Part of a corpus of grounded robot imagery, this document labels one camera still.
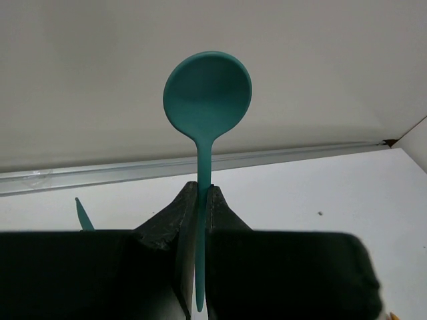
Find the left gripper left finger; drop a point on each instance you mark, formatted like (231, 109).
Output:
(144, 273)

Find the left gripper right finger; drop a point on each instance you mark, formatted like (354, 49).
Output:
(253, 274)

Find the teal spoon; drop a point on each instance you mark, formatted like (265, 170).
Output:
(204, 97)

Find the teal knife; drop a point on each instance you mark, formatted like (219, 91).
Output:
(84, 220)

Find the aluminium frame rail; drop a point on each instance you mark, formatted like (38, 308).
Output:
(22, 182)

